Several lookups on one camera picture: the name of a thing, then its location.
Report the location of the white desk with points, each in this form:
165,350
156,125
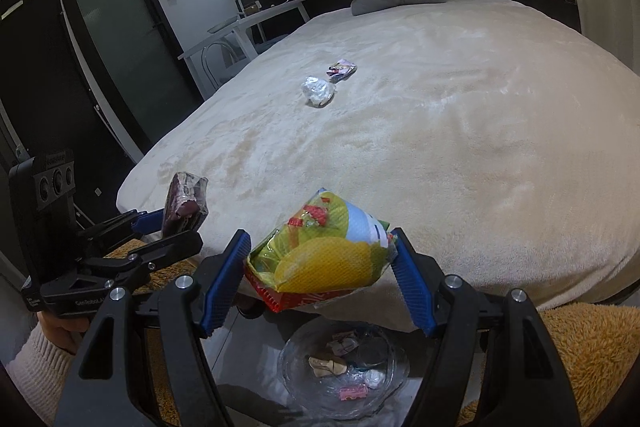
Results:
270,14

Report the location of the clear plastic chair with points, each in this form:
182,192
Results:
222,59

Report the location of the person's left forearm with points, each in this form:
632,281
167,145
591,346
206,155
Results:
35,377

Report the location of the dark red snack wrapper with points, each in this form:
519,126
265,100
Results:
185,202

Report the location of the pink candy wrapper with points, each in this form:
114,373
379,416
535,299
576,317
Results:
352,393

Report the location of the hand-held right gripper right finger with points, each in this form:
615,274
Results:
412,287

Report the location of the beige crumpled paper scrap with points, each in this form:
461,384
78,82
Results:
327,364

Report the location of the white crumpled tissue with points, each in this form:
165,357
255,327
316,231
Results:
374,378

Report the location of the colourful crumpled wrapper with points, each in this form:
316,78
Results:
342,69

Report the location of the black frosted glass door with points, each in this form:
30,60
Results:
120,27

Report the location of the black wardrobe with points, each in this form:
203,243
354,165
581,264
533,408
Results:
50,97

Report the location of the small box with white frame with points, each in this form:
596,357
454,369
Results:
248,4

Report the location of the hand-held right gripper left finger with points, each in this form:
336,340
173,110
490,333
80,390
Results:
222,287

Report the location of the yellow green snack packet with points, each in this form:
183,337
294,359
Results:
325,257

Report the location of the person's right brown fleece leg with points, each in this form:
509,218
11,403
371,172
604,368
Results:
575,347

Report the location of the crumpled clear plastic wrapper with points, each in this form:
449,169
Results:
317,92

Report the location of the grey pillow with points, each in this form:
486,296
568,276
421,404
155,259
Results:
400,1

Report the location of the small pale printed wrapper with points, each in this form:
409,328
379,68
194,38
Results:
345,343

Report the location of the person's left hand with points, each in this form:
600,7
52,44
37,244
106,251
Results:
55,332

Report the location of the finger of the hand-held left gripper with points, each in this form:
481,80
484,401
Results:
170,247
150,219

